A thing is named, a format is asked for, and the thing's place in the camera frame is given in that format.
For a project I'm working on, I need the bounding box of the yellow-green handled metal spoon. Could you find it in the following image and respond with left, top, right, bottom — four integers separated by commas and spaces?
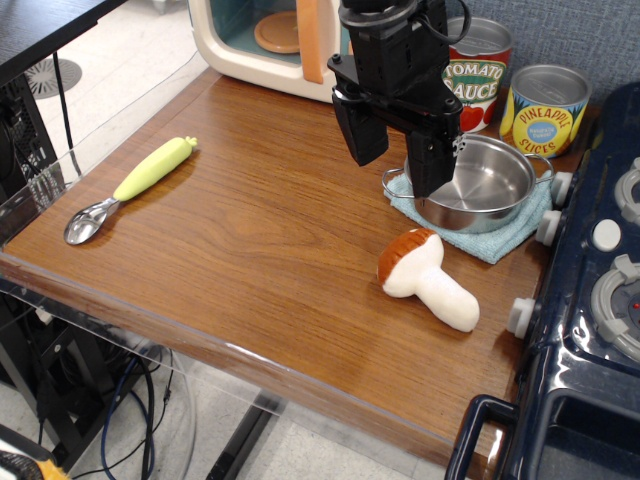
63, 136, 198, 246

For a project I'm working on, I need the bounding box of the round floor vent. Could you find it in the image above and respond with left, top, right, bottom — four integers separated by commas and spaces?
25, 58, 82, 100

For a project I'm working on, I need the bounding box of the orange microwave turntable plate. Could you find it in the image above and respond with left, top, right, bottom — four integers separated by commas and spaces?
254, 10, 300, 55

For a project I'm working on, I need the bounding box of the black cable under table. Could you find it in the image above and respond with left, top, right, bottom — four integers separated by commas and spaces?
74, 349, 174, 480

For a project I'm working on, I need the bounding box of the dark blue toy stove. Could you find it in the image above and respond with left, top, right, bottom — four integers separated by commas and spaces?
446, 83, 639, 479

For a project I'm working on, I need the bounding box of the white stove knob middle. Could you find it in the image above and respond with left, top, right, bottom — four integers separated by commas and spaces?
535, 210, 562, 247

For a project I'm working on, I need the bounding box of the white stove knob upper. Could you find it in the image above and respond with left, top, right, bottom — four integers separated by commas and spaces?
550, 172, 573, 207

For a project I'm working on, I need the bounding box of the pineapple slices can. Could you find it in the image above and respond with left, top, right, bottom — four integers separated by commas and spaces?
499, 64, 592, 159

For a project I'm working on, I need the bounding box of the black table leg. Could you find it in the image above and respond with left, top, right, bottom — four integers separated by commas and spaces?
205, 392, 282, 480

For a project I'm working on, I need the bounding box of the white stove knob lower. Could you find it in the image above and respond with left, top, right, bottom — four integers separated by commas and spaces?
507, 298, 536, 339

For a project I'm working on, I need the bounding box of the plush mushroom toy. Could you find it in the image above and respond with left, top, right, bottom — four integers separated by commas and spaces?
377, 228, 480, 333

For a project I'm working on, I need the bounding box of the toy microwave cream and teal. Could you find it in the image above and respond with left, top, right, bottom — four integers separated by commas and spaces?
188, 0, 349, 102

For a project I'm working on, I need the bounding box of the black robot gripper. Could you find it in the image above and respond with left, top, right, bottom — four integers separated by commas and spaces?
328, 1, 464, 199

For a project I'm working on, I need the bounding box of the small steel pot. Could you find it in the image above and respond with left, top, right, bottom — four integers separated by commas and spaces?
382, 134, 555, 234

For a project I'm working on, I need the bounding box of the white stove knob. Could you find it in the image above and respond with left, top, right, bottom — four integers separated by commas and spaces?
550, 172, 573, 207
535, 210, 562, 247
507, 298, 536, 339

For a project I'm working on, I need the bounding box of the black desk left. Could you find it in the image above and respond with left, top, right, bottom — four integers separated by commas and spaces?
1, 0, 124, 85

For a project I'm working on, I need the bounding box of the blue cable under table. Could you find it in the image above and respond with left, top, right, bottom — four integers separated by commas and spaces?
99, 357, 156, 480

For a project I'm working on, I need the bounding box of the light blue cloth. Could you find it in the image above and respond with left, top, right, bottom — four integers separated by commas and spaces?
384, 172, 552, 264

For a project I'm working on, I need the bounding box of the tomato sauce can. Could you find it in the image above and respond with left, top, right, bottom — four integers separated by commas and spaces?
443, 17, 513, 133

